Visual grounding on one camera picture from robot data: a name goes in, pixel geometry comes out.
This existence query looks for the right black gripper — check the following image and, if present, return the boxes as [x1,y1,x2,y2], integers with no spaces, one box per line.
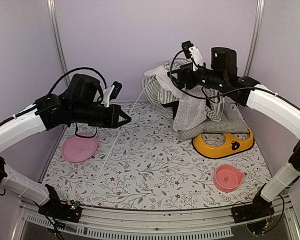
[167,62,227,92]

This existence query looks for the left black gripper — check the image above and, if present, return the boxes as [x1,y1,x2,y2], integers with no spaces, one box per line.
[70,102,131,128]

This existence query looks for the striped pet tent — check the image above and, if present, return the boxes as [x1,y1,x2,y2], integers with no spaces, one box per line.
[142,57,224,131]

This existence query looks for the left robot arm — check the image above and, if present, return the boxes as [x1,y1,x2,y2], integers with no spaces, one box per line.
[0,74,131,217]

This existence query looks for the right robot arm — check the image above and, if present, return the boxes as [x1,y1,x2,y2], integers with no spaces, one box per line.
[167,42,300,218]

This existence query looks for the floral table mat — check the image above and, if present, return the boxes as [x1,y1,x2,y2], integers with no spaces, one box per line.
[43,102,271,210]

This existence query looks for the pink plate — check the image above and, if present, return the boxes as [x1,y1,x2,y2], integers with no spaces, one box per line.
[61,132,98,163]

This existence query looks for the green checkered cushion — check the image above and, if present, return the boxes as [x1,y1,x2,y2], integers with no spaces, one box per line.
[178,102,249,142]

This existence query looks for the yellow double bowl holder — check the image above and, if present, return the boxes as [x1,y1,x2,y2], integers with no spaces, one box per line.
[191,126,255,159]

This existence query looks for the pink bowl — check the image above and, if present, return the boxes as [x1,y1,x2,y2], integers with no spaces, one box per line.
[213,164,245,193]

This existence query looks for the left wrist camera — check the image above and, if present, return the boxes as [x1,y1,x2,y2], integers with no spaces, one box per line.
[101,81,123,108]

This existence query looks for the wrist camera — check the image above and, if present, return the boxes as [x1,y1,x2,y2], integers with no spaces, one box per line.
[101,81,123,108]
[181,40,205,71]

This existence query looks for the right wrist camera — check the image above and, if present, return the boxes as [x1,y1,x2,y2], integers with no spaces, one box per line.
[181,40,205,71]

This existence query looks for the left camera cable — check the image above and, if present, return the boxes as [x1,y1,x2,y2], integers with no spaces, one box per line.
[46,66,108,97]

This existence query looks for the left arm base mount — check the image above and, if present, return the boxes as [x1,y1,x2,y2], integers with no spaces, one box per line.
[38,199,83,223]

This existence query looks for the front aluminium rail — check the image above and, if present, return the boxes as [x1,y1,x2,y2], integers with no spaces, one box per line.
[12,195,300,240]

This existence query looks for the right aluminium frame post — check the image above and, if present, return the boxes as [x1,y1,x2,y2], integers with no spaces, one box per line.
[243,0,265,76]

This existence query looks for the aluminium frame post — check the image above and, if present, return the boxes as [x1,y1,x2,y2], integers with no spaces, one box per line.
[243,0,265,76]
[46,0,68,74]

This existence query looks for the left aluminium frame post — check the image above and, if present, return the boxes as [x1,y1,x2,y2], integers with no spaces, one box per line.
[46,0,68,74]

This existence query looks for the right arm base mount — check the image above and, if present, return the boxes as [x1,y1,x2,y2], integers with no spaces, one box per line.
[231,201,275,223]

